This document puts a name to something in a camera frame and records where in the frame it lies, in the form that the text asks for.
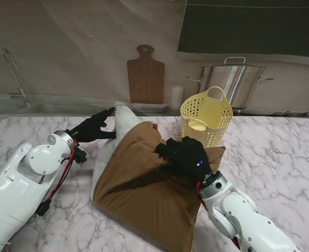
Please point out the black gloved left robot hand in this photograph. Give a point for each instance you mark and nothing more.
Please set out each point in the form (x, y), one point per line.
(91, 130)

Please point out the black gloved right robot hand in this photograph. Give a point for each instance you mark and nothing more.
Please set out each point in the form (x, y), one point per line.
(185, 157)

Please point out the white pillow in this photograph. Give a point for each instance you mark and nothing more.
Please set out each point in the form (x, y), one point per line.
(125, 118)

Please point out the brown pillowcase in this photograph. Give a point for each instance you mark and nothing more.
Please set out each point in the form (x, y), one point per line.
(143, 189)

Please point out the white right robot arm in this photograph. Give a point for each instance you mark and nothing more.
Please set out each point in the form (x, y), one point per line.
(243, 210)

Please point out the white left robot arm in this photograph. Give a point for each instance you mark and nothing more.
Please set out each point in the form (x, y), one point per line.
(20, 183)

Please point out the yellow perforated laundry basket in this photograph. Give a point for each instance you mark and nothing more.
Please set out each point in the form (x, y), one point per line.
(209, 115)

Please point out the steel kitchen sink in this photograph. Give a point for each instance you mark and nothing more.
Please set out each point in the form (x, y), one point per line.
(65, 108)

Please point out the stack of white plates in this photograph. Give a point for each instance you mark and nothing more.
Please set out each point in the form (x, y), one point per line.
(149, 107)

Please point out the chrome kitchen faucet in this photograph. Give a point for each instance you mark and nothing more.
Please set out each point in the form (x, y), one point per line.
(26, 99)

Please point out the brown wooden cutting board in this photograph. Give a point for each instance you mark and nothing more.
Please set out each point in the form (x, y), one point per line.
(145, 78)

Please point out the large steel stockpot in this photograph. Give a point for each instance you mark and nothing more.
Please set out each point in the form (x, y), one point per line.
(238, 81)

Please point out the black stove grate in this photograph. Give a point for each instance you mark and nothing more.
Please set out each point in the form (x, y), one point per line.
(296, 113)

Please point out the dark range hood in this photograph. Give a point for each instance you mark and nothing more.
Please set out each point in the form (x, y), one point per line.
(248, 26)

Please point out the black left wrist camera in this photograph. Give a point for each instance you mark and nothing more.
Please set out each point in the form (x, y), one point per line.
(80, 156)

